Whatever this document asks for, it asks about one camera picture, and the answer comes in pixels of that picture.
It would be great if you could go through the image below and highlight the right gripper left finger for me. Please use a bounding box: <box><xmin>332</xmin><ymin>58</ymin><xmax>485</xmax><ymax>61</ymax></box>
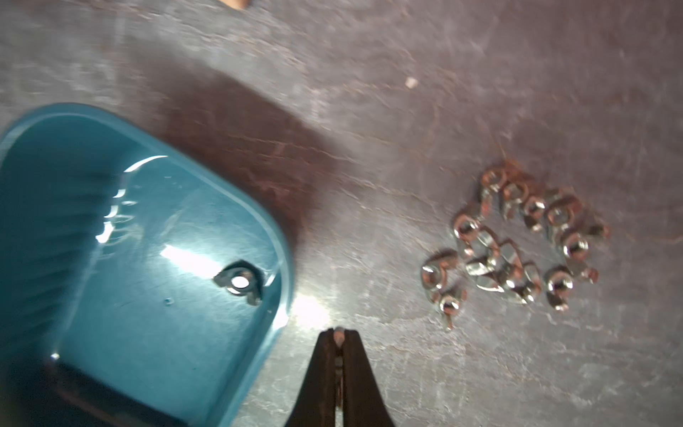
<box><xmin>286</xmin><ymin>329</ymin><xmax>337</xmax><ymax>427</ymax></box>

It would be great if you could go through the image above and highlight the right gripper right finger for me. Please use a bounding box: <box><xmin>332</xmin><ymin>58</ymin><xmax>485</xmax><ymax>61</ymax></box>
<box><xmin>341</xmin><ymin>329</ymin><xmax>394</xmax><ymax>427</ymax></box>

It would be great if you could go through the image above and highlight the silver wing nut twelfth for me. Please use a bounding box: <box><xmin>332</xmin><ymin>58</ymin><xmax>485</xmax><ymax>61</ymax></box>
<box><xmin>438</xmin><ymin>286</ymin><xmax>467</xmax><ymax>331</ymax></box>

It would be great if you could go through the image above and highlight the silver wing nut eleventh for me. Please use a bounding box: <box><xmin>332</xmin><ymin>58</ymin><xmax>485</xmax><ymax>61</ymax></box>
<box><xmin>420</xmin><ymin>251</ymin><xmax>459</xmax><ymax>304</ymax></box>

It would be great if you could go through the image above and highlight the teal plastic storage tray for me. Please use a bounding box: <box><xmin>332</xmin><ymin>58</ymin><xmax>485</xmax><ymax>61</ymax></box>
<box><xmin>1</xmin><ymin>103</ymin><xmax>293</xmax><ymax>426</ymax></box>

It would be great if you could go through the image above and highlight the pile of silver wing nuts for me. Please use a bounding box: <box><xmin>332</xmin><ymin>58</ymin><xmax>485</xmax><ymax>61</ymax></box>
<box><xmin>213</xmin><ymin>261</ymin><xmax>264</xmax><ymax>306</ymax></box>

